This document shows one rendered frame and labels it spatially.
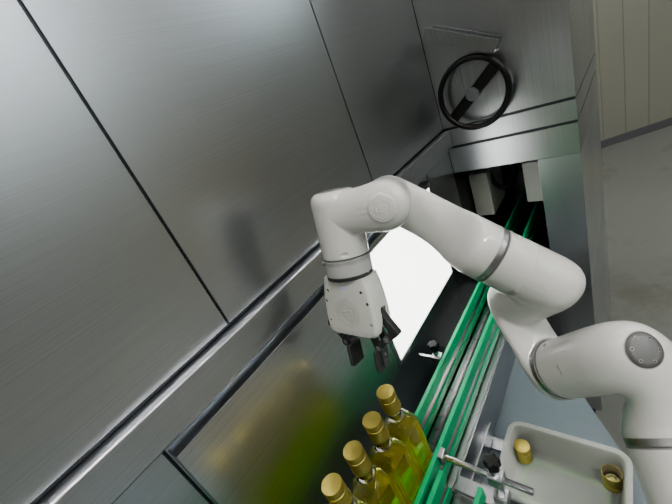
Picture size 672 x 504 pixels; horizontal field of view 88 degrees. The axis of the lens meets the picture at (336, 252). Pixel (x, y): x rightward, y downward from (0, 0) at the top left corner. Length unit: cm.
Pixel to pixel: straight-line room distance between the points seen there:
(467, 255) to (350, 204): 18
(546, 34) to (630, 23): 371
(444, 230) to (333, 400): 41
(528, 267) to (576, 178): 78
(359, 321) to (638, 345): 34
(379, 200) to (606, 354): 33
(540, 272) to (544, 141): 76
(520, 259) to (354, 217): 23
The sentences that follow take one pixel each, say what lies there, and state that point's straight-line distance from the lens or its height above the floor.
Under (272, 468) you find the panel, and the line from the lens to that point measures 70.
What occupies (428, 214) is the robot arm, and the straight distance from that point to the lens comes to 59.
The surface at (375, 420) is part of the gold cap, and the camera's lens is 65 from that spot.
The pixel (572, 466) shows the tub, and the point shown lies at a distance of 103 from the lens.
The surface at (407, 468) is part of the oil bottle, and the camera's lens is 75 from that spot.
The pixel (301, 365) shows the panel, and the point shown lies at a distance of 67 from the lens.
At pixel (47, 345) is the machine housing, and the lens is 52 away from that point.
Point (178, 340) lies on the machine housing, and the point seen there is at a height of 144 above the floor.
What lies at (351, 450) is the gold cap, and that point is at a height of 116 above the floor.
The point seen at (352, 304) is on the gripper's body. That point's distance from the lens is 55.
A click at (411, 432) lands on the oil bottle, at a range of 74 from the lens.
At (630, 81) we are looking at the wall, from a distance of 497.
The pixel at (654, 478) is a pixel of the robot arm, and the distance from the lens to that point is 59.
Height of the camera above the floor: 166
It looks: 24 degrees down
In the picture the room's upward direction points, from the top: 23 degrees counter-clockwise
